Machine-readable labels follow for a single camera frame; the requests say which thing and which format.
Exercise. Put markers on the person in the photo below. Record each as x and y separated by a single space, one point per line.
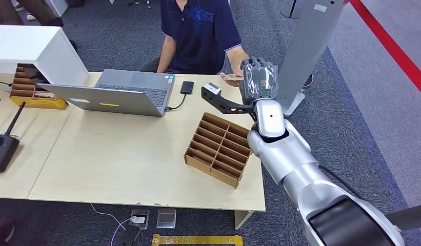
40 10
200 37

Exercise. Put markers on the brown patterned card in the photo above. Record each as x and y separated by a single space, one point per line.
234 77

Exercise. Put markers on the person's right forearm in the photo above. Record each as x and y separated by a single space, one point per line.
166 56

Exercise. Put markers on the yellow taped floor frame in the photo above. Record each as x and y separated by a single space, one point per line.
196 240

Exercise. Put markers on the wooden slotted card holder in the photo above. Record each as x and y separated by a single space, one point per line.
218 149

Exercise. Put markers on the white box cabinet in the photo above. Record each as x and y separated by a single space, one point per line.
43 51

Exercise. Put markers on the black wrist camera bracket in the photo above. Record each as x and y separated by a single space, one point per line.
227 106

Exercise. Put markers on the grey kiosk pillar white base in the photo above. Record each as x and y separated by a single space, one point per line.
308 40

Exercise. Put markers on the black floor device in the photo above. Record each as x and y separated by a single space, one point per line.
128 236

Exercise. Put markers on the floor socket with white plug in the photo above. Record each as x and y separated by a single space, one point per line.
139 219

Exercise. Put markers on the grey laptop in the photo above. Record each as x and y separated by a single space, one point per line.
128 98

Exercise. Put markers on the black stanchion base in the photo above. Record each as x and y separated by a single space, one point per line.
290 15

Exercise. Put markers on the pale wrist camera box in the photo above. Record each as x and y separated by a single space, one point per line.
213 88

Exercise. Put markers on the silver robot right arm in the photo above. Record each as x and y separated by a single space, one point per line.
298 163

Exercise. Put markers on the white background cabinet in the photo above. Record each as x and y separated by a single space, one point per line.
57 6

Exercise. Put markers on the black external drive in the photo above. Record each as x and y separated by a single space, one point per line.
186 87

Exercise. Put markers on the person's left forearm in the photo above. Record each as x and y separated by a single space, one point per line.
236 59

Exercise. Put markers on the pale desk leg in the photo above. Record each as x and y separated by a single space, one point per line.
242 219

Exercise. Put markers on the black router with antennas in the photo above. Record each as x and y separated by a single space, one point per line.
3 151

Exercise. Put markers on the wooden card holder yellow base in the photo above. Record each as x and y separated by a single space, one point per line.
25 91

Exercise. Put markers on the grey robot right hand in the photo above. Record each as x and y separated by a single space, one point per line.
259 81

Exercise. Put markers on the grey floor plate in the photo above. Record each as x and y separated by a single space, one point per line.
166 218

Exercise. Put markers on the person's left hand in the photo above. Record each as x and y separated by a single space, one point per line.
231 83

